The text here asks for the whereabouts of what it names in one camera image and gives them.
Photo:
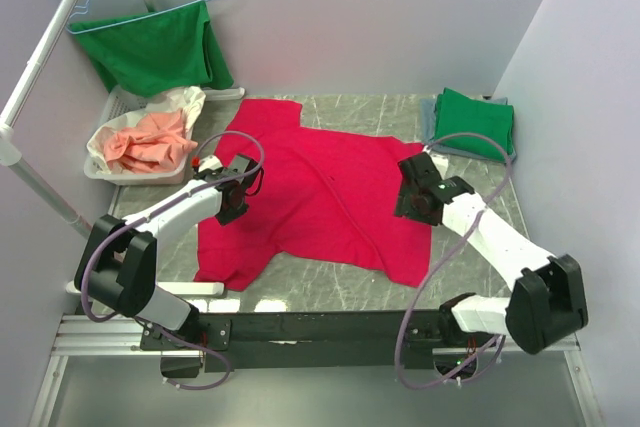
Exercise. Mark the aluminium rail frame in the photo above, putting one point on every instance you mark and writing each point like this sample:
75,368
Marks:
98,375

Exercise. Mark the white laundry basket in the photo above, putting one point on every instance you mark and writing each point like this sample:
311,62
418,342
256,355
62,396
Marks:
119,102

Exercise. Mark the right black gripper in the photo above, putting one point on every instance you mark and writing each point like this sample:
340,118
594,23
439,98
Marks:
403,208

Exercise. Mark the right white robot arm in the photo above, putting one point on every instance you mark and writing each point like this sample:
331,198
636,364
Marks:
547,301

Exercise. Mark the white clothes rack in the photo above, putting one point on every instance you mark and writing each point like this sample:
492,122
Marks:
39,249

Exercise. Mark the red t-shirt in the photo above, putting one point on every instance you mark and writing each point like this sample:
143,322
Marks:
325,195

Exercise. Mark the black base beam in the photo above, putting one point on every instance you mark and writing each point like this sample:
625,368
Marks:
227,342

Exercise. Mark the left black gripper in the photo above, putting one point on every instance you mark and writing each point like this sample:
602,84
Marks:
227,217

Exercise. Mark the white cloth in basket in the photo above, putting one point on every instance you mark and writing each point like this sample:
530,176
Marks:
190,100

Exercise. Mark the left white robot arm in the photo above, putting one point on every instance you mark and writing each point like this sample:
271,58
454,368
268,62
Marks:
117,270

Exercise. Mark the folded green t-shirt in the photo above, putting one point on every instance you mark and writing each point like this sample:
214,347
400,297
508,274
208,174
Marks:
456,113

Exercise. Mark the peach t-shirt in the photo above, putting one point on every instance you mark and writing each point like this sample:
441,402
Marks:
156,144

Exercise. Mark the folded grey-blue t-shirt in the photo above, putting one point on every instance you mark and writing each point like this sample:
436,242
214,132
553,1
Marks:
428,117

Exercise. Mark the hanging green t-shirt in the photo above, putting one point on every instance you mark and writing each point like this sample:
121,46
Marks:
149,54

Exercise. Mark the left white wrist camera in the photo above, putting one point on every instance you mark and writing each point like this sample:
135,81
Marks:
199,165

